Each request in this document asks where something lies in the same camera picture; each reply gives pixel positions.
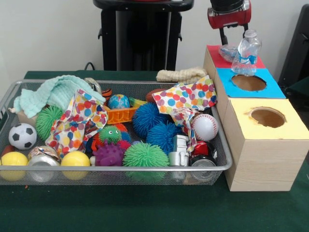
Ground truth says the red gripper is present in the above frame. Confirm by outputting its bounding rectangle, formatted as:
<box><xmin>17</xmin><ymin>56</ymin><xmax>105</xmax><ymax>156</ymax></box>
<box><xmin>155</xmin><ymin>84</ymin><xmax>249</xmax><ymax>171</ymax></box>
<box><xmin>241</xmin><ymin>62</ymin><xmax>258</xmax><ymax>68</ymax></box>
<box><xmin>207</xmin><ymin>0</ymin><xmax>252</xmax><ymax>46</ymax></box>

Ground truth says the brown toy football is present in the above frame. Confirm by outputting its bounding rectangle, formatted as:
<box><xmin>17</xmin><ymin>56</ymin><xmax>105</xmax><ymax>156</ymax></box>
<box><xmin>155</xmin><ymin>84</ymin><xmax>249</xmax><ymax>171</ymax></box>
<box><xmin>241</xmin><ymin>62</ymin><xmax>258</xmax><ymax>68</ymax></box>
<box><xmin>146</xmin><ymin>88</ymin><xmax>167</xmax><ymax>102</ymax></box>

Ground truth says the yellow tennis ball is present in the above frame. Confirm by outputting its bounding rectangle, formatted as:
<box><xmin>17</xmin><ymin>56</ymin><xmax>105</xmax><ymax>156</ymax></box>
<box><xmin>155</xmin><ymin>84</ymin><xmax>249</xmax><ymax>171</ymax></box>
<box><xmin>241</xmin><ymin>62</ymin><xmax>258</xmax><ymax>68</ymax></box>
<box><xmin>60</xmin><ymin>151</ymin><xmax>91</xmax><ymax>181</ymax></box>

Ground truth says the cream cloth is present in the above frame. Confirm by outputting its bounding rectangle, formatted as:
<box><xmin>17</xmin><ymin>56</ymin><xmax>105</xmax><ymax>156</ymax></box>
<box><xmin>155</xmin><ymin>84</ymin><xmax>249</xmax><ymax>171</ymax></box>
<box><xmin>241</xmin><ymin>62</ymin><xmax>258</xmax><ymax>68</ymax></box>
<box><xmin>156</xmin><ymin>66</ymin><xmax>209</xmax><ymax>82</ymax></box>

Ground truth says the black cable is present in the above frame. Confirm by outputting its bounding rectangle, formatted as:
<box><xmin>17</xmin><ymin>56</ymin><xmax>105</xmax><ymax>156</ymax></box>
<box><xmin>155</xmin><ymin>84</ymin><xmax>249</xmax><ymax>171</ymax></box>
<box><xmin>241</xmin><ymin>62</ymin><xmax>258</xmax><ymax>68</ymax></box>
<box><xmin>84</xmin><ymin>62</ymin><xmax>104</xmax><ymax>71</ymax></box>

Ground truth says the green covered side table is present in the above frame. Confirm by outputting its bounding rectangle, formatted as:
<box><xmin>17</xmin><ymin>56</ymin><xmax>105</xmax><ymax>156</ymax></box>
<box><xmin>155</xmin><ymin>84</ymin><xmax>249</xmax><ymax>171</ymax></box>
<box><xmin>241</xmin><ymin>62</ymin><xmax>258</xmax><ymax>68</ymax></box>
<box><xmin>286</xmin><ymin>77</ymin><xmax>309</xmax><ymax>97</ymax></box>

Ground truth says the wooden box with three holes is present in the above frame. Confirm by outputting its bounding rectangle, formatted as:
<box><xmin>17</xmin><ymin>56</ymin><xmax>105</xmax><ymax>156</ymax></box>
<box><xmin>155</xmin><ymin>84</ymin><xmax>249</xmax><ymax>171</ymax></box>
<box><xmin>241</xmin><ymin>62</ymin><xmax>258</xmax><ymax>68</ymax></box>
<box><xmin>202</xmin><ymin>44</ymin><xmax>309</xmax><ymax>192</ymax></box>

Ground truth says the polka dot cloth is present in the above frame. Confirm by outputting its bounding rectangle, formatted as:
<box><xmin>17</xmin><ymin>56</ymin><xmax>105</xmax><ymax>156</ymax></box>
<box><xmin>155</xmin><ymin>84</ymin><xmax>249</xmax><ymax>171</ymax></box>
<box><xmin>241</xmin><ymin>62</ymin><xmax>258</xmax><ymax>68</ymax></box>
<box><xmin>153</xmin><ymin>75</ymin><xmax>218</xmax><ymax>114</ymax></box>
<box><xmin>45</xmin><ymin>88</ymin><xmax>109</xmax><ymax>159</ymax></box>

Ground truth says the smooth yellow ball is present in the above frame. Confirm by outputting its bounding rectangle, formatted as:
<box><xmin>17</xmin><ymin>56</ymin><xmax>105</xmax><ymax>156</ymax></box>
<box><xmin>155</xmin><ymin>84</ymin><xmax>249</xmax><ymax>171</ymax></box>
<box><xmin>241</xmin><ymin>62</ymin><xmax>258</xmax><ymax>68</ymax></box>
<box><xmin>0</xmin><ymin>151</ymin><xmax>29</xmax><ymax>181</ymax></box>

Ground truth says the white baseball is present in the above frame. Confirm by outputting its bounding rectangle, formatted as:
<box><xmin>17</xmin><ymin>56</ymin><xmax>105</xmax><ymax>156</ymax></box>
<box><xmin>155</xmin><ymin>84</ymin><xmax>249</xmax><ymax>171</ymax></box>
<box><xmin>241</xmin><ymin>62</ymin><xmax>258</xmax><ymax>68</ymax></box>
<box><xmin>191</xmin><ymin>114</ymin><xmax>219</xmax><ymax>142</ymax></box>

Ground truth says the silver mesh bin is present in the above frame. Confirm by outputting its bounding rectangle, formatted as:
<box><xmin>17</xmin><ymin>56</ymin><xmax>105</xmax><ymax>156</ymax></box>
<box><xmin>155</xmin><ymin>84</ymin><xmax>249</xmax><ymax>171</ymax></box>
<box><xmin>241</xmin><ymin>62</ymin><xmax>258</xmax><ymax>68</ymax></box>
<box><xmin>0</xmin><ymin>79</ymin><xmax>234</xmax><ymax>186</ymax></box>

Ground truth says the purple spiky toy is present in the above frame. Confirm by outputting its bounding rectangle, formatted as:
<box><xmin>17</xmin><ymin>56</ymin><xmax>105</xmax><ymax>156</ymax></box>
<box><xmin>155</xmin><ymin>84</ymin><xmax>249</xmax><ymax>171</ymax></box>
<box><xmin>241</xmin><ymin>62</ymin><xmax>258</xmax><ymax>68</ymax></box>
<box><xmin>93</xmin><ymin>140</ymin><xmax>126</xmax><ymax>167</ymax></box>

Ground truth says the silver toy robot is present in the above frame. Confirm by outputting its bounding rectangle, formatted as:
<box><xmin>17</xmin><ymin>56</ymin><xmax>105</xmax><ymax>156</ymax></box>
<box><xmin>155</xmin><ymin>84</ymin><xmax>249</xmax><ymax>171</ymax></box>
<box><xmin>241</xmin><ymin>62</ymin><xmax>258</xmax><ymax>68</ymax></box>
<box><xmin>168</xmin><ymin>134</ymin><xmax>190</xmax><ymax>167</ymax></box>

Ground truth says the black and white soccer ball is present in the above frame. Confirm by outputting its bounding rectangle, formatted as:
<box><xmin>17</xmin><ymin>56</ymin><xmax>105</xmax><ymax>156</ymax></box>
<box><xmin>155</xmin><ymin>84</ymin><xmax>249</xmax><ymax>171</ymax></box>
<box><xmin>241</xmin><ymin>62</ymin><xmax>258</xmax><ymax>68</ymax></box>
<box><xmin>8</xmin><ymin>123</ymin><xmax>38</xmax><ymax>150</ymax></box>

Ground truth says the dark green table cloth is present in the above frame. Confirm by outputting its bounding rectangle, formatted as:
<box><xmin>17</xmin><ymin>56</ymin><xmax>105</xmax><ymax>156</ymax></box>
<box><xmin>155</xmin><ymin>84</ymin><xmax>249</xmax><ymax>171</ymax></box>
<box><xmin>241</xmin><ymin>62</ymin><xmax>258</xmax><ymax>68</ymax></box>
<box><xmin>0</xmin><ymin>70</ymin><xmax>309</xmax><ymax>232</ymax></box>

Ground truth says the blue spiky ball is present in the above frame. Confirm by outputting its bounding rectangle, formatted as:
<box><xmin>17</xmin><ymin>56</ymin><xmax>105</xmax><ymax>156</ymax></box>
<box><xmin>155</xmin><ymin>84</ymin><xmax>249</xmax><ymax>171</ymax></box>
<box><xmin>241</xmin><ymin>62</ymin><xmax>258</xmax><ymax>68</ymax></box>
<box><xmin>132</xmin><ymin>102</ymin><xmax>184</xmax><ymax>154</ymax></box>

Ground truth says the mint green cloth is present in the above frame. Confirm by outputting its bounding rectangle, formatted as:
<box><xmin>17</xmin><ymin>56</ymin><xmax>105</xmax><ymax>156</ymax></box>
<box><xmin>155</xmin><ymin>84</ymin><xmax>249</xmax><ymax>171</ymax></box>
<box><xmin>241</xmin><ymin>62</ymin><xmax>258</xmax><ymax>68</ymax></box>
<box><xmin>13</xmin><ymin>75</ymin><xmax>106</xmax><ymax>119</ymax></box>

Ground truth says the black upright panel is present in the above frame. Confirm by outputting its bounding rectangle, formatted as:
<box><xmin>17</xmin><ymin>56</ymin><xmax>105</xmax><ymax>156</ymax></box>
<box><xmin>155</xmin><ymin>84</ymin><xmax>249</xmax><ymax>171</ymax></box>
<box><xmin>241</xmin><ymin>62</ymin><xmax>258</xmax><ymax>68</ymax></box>
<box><xmin>277</xmin><ymin>3</ymin><xmax>309</xmax><ymax>112</ymax></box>

